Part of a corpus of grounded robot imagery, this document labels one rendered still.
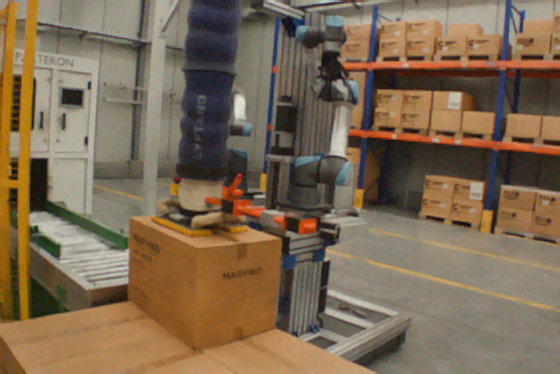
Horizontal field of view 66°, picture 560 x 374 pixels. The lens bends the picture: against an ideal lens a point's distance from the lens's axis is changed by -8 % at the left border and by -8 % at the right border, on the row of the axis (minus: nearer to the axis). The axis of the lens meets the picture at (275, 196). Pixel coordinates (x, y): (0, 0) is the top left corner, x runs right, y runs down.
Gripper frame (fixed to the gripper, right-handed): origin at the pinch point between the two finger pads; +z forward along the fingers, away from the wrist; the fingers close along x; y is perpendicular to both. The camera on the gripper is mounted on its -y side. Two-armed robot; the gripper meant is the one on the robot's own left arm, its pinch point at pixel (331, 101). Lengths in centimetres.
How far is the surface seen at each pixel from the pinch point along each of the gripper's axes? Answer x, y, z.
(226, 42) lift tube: -27.1, 36.6, -19.6
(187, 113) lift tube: -39, 44, 10
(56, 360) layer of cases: -30, 103, 98
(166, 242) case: -33, 55, 61
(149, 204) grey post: -348, -140, 107
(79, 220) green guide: -223, 5, 91
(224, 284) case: -8, 46, 73
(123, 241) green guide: -148, 8, 91
